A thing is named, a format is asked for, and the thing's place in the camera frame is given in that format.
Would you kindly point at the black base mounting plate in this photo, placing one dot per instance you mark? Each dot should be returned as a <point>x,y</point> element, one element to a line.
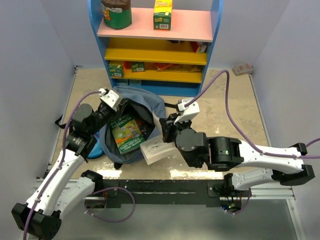
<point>210,193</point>

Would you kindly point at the orange snack packets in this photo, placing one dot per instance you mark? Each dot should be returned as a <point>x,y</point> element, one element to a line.
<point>178,68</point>

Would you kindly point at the green box left shelf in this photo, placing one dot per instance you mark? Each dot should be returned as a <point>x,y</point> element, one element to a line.
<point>116,70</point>

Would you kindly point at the green treehouse book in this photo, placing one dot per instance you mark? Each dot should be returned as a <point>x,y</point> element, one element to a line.
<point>126,133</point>

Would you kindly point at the blue pink yellow shelf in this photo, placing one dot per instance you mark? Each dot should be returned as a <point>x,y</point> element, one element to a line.
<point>139,42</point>

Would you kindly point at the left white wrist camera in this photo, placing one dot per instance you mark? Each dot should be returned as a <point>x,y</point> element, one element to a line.
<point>111,98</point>

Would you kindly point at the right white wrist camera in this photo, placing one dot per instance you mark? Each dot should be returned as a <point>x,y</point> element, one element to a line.
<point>187,109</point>

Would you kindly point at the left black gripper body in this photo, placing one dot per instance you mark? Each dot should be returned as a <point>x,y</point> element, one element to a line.
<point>104,116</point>

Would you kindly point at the green brown canister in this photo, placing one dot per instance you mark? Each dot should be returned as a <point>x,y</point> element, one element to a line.
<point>117,14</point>

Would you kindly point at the small red white box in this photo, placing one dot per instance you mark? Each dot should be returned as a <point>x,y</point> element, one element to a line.
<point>242,69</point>

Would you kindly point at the green box shelf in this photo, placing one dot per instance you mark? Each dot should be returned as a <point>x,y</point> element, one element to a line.
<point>137,66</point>
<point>116,70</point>

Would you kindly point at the blue student backpack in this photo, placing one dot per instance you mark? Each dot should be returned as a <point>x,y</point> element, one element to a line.
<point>147,107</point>

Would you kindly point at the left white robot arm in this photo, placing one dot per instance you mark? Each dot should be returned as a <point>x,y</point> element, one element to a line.
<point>41,215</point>

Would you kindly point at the yellow green carton top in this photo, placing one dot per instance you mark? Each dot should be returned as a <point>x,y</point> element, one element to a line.
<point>162,15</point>

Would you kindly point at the purple treehouse book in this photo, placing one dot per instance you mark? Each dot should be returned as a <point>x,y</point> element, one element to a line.
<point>155,149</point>

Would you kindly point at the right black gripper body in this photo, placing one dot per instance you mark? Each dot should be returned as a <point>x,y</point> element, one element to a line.
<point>172,129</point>

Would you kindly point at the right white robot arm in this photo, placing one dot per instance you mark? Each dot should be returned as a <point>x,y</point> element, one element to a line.
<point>221,154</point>

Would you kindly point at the green box middle shelf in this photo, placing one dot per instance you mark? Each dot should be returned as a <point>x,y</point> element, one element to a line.
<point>137,66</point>

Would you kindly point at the red packet middle shelf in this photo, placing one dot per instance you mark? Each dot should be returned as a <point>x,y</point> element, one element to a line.
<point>198,47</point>

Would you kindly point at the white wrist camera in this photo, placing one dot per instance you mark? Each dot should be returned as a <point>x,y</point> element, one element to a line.
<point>111,98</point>
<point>187,109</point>

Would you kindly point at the teal boxes bottom shelf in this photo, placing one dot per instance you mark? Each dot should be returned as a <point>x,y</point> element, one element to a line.
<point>128,82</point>

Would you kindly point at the aluminium frame rail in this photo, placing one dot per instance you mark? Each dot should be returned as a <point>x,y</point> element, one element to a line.
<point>271,191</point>

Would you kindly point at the dark two cities book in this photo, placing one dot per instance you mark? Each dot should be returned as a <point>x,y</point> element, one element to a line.
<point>145,127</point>

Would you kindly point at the blue dinosaur pencil case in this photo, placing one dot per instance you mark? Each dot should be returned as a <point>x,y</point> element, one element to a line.
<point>97,151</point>

